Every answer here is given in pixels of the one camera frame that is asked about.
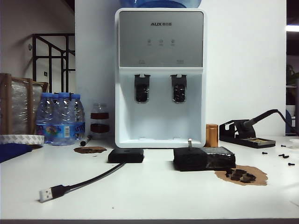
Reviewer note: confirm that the black sponge block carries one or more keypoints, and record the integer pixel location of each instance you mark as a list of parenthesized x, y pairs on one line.
[(189, 158)]

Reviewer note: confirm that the wooden frame with plastic wrap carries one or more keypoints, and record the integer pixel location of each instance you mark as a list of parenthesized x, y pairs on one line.
[(8, 105)]

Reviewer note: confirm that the gold metal cylinder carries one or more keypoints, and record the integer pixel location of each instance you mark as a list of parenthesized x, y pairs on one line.
[(211, 135)]

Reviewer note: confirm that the clear jar with red bands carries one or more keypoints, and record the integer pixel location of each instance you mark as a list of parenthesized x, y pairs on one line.
[(100, 128)]

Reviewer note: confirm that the silver USB flash drive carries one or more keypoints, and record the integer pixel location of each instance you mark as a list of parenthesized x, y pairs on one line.
[(190, 143)]

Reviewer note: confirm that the small black wall sign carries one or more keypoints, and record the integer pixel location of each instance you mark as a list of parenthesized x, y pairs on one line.
[(45, 73)]

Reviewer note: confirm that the blue water jug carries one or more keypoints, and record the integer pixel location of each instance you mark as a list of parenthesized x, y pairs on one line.
[(163, 2)]

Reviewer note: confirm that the white tape roll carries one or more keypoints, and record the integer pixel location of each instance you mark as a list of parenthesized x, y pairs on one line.
[(21, 139)]

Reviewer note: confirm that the white flat object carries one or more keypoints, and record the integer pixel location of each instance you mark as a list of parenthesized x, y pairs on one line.
[(294, 142)]

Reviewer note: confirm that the clear plastic water bottle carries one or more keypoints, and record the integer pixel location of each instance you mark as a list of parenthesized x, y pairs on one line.
[(64, 112), (44, 112), (79, 109)]

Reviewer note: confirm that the blue cloth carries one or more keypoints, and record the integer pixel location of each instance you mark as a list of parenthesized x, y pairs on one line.
[(11, 151)]

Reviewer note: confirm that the white ceiling light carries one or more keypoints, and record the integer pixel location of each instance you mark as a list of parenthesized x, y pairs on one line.
[(292, 26)]

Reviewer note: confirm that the black marker pen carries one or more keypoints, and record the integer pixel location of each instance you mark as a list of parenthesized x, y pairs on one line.
[(85, 140)]

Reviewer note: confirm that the black USB hub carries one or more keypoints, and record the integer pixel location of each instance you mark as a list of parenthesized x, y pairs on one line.
[(126, 156)]

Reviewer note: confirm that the black soldering iron stand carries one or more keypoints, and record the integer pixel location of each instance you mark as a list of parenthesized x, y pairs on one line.
[(259, 145)]

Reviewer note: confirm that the black metal stair railing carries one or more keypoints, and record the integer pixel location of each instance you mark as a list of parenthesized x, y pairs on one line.
[(34, 58)]

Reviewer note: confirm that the white AUX water dispenser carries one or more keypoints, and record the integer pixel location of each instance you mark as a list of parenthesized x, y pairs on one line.
[(161, 46)]

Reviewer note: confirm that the large brown cork mat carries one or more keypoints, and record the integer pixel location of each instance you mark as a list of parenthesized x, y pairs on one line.
[(259, 175)]

